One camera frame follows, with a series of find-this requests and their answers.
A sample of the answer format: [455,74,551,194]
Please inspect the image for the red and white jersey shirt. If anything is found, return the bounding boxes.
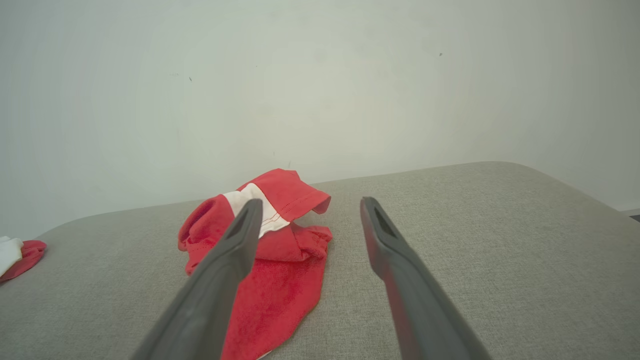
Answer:
[0,236,47,283]

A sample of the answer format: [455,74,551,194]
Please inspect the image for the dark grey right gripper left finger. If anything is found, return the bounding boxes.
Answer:
[131,198,264,360]

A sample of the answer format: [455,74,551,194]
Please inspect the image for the red shorts with white stripe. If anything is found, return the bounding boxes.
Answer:
[177,168,333,360]

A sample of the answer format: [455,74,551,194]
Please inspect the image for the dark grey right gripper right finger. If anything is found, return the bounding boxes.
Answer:
[360,196,493,360]

